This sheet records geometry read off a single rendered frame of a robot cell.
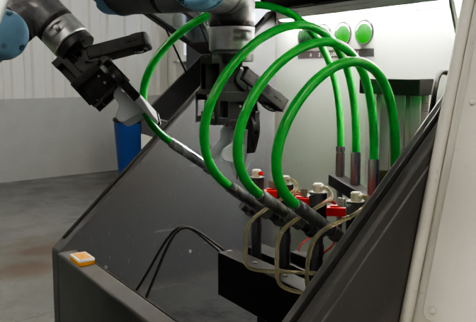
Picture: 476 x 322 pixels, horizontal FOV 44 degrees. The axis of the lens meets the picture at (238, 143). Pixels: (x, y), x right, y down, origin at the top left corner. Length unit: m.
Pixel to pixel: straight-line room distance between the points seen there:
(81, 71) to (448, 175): 0.65
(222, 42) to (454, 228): 0.46
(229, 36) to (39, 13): 0.36
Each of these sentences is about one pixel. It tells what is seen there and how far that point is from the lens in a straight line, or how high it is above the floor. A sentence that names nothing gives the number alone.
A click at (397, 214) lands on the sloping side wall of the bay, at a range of 0.76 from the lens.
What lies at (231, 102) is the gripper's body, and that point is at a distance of 0.96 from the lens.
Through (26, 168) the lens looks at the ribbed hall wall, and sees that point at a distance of 7.76.
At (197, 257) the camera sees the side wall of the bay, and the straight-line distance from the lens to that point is 1.39.
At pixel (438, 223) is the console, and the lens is 0.78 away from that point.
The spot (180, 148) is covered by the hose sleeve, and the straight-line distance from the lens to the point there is 1.08.
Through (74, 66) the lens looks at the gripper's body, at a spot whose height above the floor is 1.31.
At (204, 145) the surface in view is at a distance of 0.88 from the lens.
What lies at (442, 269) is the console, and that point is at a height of 1.07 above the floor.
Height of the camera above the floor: 1.30
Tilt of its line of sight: 7 degrees down
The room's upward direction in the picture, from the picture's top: straight up
